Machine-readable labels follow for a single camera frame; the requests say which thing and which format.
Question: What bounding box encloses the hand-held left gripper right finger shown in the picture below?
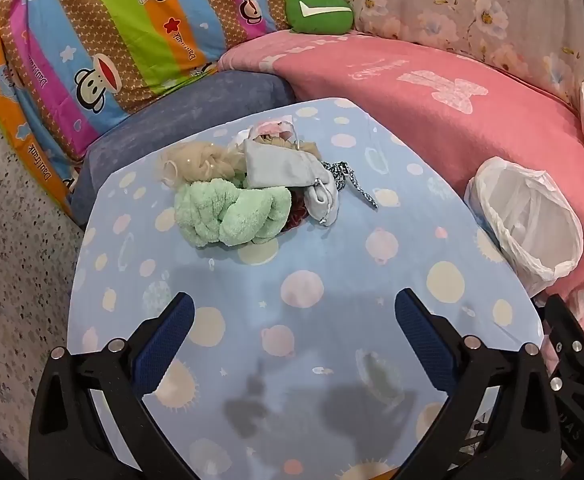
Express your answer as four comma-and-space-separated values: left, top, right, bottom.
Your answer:
394, 287, 565, 480

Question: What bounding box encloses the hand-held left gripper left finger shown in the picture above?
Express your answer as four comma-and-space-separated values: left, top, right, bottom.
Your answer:
28, 291, 196, 480

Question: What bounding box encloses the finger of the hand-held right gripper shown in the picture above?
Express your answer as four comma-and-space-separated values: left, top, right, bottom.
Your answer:
542, 294, 584, 396

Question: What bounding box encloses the white plastic bag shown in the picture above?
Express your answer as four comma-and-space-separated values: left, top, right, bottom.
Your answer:
464, 156, 584, 298

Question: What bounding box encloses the green fluffy cloth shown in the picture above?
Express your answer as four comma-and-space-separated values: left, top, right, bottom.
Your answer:
174, 178, 293, 248

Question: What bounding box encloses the dark red cloth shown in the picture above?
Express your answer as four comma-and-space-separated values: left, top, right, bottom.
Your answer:
284, 190, 313, 233

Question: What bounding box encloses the blond fluffy scrunchie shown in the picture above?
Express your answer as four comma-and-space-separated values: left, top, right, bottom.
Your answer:
159, 141, 247, 186

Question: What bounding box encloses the leopard print hair band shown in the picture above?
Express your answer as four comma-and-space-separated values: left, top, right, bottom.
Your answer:
322, 160, 379, 209

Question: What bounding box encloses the grey fabric pouch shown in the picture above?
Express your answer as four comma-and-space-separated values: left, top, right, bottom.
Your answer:
242, 139, 325, 190

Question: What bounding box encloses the blue dotted table cloth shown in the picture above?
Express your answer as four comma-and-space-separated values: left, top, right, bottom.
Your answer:
66, 97, 545, 480

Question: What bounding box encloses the beige stocking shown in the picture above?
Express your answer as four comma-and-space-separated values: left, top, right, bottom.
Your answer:
257, 132, 323, 158

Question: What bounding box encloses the pink and white packet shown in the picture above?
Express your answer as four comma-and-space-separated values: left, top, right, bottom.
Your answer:
237, 119, 297, 148

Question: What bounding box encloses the blue-grey cushion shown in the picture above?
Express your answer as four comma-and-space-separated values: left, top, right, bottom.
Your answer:
69, 70, 297, 223

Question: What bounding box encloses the pink blanket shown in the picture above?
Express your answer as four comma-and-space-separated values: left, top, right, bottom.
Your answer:
217, 30, 584, 356

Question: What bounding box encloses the colourful striped cartoon quilt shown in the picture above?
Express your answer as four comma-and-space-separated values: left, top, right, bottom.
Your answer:
0, 0, 297, 211

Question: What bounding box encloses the floral beige cloth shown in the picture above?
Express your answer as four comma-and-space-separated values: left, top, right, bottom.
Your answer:
292, 0, 584, 111

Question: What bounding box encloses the green round pillow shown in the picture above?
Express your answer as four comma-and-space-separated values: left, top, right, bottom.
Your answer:
285, 0, 355, 36

